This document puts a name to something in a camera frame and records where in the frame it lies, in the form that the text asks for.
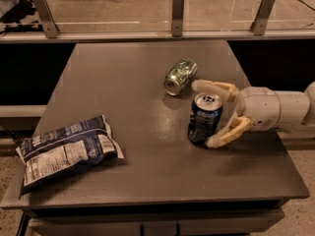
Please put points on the middle metal rail bracket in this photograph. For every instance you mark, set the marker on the middle metal rail bracket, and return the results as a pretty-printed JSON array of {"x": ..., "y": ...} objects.
[{"x": 177, "y": 17}]

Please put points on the dark equipment top left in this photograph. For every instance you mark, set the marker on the dark equipment top left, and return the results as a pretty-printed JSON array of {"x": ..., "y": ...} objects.
[{"x": 12, "y": 12}]

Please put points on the metal rail bracket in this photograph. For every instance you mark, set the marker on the metal rail bracket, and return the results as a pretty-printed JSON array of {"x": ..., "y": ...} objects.
[
  {"x": 177, "y": 17},
  {"x": 260, "y": 22},
  {"x": 50, "y": 29}
]

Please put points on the right metal rail bracket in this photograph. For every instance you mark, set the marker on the right metal rail bracket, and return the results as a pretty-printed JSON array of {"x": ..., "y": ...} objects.
[{"x": 260, "y": 22}]

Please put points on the blue pepsi can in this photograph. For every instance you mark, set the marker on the blue pepsi can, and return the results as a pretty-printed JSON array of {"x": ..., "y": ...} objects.
[{"x": 205, "y": 114}]

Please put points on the left metal rail bracket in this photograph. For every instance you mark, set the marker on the left metal rail bracket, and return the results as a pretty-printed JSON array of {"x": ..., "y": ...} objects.
[{"x": 50, "y": 29}]

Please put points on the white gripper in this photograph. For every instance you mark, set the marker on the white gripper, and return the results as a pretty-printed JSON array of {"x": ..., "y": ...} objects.
[{"x": 261, "y": 108}]

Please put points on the blue chip bag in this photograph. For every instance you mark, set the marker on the blue chip bag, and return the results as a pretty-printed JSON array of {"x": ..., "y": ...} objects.
[{"x": 67, "y": 151}]

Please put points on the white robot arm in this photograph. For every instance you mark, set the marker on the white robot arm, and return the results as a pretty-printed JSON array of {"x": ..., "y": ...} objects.
[{"x": 297, "y": 114}]

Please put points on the green soda can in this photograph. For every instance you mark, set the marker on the green soda can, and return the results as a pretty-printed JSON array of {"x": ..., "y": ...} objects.
[{"x": 179, "y": 76}]

